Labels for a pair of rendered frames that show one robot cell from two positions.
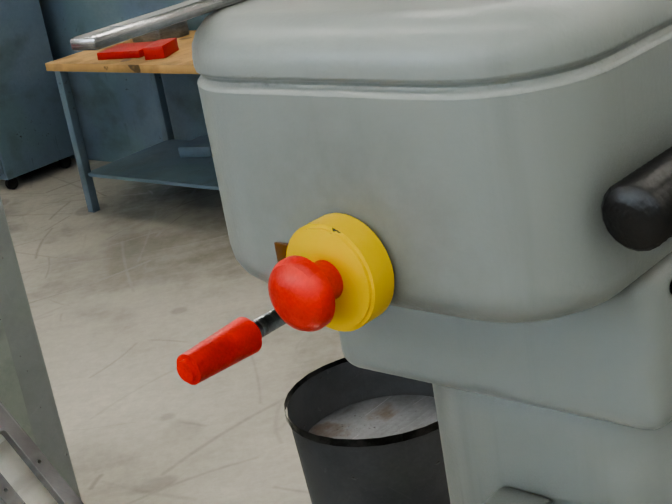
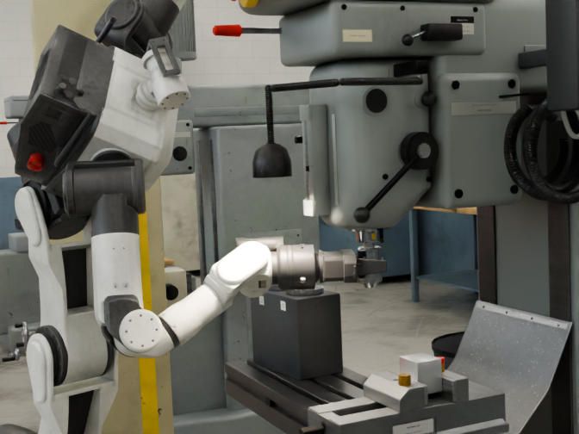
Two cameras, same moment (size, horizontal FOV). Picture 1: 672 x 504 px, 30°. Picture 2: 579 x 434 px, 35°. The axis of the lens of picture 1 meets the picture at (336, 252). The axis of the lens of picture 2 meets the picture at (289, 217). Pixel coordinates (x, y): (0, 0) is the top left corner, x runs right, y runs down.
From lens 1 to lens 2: 1.28 m
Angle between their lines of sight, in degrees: 26
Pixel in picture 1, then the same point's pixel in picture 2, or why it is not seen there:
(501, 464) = (317, 97)
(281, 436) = not seen: hidden behind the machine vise
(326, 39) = not seen: outside the picture
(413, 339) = (292, 45)
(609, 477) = (338, 89)
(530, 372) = (312, 44)
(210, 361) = (221, 28)
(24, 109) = (391, 237)
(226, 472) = not seen: hidden behind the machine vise
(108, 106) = (445, 244)
